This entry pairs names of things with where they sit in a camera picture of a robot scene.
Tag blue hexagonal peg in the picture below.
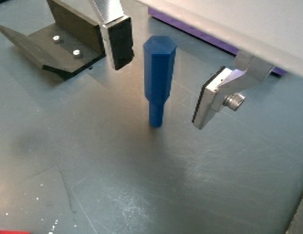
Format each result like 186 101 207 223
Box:
143 36 178 128

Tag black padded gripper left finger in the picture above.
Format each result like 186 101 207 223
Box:
88 0 135 70

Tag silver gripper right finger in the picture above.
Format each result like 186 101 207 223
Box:
192 50 275 130

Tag black angled bracket holder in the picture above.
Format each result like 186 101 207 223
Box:
0 0 106 80

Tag purple block board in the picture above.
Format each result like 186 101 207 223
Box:
148 6 288 77

